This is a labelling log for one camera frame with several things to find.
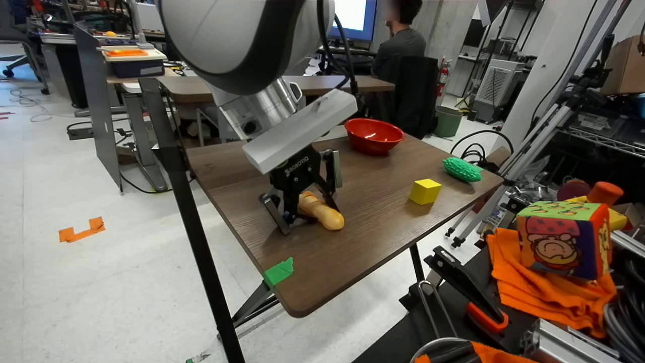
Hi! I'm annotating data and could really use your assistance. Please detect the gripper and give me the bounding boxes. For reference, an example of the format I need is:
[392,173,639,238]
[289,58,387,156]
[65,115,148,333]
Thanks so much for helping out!
[259,146,344,236]

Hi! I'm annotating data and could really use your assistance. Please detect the plastic bread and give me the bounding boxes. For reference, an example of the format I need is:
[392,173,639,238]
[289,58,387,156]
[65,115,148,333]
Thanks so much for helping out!
[297,191,346,231]

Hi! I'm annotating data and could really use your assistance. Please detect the green tape piece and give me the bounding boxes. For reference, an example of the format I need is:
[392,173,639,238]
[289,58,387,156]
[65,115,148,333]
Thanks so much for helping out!
[263,257,294,287]

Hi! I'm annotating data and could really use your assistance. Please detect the red bowl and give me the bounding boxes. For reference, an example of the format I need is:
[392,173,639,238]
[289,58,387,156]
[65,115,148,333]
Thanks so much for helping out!
[345,118,405,156]

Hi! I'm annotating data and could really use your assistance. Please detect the black stand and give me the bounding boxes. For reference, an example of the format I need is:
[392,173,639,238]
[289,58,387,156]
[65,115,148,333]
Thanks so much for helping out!
[139,77,246,363]

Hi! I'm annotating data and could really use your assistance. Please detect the yellow block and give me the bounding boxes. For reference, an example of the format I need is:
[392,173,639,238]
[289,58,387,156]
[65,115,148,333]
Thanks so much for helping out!
[408,178,442,206]

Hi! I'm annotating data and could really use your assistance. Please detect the wooden desk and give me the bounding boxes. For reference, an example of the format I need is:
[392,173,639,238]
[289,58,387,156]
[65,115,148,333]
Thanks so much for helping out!
[107,75,396,105]

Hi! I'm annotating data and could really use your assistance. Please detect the green toy corn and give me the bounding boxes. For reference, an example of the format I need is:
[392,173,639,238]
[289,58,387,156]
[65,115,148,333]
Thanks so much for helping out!
[442,157,483,183]

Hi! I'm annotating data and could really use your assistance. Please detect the green bin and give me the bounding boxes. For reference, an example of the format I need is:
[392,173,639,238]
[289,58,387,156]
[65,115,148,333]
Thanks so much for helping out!
[433,105,463,139]

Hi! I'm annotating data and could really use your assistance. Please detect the person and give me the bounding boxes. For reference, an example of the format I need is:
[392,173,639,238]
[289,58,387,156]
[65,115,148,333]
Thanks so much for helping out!
[371,0,428,77]

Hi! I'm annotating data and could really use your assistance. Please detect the fire extinguisher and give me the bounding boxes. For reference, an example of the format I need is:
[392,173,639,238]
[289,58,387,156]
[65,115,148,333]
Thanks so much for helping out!
[436,56,451,98]

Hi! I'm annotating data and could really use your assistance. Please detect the monitor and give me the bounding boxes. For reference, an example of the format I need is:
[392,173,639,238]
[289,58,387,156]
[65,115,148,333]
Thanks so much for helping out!
[328,0,377,44]

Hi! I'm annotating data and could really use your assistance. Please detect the blue box with white lid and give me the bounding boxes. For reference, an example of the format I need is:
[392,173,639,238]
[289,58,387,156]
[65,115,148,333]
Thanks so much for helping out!
[100,46,167,79]

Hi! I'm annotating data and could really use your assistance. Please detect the white air purifier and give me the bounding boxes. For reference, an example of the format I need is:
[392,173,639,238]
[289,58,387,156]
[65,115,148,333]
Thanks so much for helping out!
[473,59,525,122]

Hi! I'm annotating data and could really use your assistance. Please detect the grey panel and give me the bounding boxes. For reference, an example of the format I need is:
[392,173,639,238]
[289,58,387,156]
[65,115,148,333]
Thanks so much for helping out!
[74,22,123,193]

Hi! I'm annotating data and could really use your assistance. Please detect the orange tape piece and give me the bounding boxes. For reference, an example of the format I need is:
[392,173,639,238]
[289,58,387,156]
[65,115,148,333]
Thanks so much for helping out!
[58,217,105,244]

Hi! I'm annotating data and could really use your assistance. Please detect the silver tripod stand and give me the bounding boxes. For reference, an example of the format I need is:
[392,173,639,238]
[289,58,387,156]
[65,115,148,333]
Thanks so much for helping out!
[445,0,633,249]

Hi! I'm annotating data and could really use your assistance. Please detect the orange cloth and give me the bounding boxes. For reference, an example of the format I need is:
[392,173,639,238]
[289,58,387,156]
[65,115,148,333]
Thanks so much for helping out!
[486,227,618,339]

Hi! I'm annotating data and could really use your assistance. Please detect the colourful fabric cube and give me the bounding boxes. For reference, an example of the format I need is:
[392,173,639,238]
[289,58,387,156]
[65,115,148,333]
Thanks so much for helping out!
[517,201,613,281]

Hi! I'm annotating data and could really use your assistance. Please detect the dark red toy ball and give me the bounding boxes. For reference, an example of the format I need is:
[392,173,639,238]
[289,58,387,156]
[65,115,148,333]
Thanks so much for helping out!
[556,179,592,202]

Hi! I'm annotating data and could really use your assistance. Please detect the orange toy cylinder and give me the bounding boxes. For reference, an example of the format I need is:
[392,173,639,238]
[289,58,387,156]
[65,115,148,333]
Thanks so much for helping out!
[587,181,624,206]

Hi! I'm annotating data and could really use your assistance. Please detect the dark office chair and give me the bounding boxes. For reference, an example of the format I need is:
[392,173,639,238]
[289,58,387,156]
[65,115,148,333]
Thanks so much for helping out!
[0,0,50,96]

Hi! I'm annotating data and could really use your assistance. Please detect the cardboard box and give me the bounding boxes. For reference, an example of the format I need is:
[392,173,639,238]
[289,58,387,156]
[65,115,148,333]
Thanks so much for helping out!
[599,35,645,96]

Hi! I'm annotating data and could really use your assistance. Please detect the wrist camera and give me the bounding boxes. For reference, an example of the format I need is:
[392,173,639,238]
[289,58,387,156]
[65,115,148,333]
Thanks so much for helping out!
[242,89,359,175]

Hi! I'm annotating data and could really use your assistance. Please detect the black cable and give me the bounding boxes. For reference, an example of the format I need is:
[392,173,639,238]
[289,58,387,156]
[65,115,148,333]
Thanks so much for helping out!
[449,129,515,167]

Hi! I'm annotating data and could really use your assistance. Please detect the black clamp with orange handle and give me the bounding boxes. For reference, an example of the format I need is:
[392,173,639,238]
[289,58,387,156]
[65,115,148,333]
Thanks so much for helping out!
[423,246,510,334]

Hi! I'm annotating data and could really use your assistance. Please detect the bundle of grey cables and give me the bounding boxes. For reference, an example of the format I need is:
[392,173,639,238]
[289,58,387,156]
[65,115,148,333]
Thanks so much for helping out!
[602,252,645,363]

